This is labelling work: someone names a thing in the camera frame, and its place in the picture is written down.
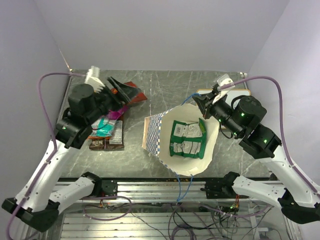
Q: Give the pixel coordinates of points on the checkered paper bag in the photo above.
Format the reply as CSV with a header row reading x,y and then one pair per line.
x,y
156,139

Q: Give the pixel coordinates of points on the magenta snack packet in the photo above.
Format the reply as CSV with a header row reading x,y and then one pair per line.
x,y
114,115

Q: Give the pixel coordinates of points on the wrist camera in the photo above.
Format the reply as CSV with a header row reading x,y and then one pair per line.
x,y
225,85
93,78

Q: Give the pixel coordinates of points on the orange snack packet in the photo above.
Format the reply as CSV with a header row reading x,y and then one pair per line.
x,y
95,137

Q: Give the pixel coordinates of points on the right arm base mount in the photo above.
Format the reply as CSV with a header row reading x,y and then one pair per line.
x,y
218,190

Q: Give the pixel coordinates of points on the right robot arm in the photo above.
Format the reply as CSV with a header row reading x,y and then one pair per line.
x,y
297,199

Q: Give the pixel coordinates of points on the white whiteboard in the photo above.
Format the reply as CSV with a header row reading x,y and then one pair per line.
x,y
230,95

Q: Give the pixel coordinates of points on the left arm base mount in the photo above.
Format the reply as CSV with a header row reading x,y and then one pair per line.
x,y
109,188

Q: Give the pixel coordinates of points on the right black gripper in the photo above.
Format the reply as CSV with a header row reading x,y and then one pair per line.
x,y
205,103

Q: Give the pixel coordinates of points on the red snack packet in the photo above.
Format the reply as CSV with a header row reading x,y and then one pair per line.
x,y
138,98

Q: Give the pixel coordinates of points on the brown snack bag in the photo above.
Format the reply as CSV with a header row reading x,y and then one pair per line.
x,y
115,143

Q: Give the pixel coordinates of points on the teal snack packet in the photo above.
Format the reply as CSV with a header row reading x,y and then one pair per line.
x,y
103,127

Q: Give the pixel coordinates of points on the aluminium rail frame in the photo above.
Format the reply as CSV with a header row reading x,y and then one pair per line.
x,y
152,200

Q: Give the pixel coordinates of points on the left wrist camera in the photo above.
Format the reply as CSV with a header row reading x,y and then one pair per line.
x,y
93,78

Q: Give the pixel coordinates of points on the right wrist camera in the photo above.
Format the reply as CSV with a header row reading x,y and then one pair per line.
x,y
225,85

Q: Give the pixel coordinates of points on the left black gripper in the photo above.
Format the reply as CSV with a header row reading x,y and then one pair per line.
x,y
125,91

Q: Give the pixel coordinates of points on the dark green snack bag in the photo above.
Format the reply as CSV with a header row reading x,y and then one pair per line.
x,y
188,140

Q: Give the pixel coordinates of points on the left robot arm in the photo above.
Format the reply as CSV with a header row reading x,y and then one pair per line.
x,y
37,205

